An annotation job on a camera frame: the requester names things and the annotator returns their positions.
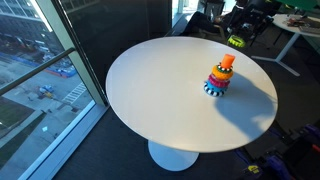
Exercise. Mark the black window railing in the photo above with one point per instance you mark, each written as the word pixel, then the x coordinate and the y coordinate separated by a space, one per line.
pixel 35 71

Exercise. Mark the white background table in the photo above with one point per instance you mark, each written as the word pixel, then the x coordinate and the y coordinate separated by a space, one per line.
pixel 298 25

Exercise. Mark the orange ring holder post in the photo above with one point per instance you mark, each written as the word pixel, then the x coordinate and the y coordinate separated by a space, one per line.
pixel 227 61

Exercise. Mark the white round table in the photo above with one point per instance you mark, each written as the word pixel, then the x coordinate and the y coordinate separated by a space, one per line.
pixel 157 89

